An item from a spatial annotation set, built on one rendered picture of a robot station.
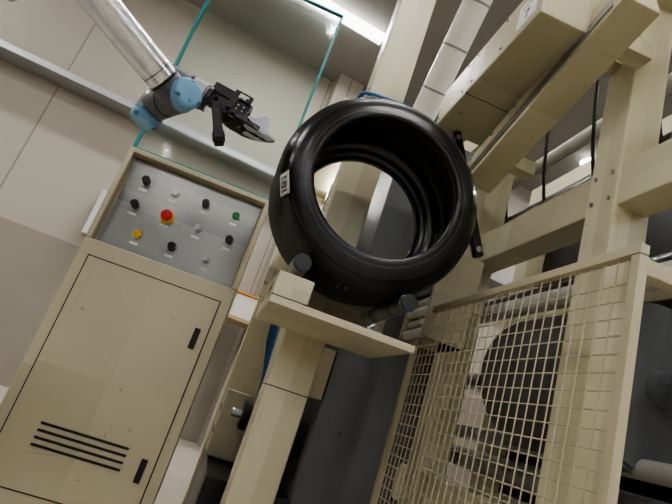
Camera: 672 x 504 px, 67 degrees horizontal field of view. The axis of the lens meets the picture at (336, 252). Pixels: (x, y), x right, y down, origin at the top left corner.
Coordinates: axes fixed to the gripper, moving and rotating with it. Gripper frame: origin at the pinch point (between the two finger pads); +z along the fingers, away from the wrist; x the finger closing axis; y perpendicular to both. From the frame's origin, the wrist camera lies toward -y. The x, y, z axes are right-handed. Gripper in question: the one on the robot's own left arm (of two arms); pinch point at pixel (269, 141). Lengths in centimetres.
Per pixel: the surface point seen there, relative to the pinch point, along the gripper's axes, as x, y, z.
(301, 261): -11.2, -28.9, 21.8
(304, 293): -11.2, -35.4, 25.8
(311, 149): -11.5, -2.0, 11.3
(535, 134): -8, 39, 66
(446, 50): 53, 107, 41
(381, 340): -11, -37, 47
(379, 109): -11.6, 18.0, 22.0
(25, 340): 361, -99, -135
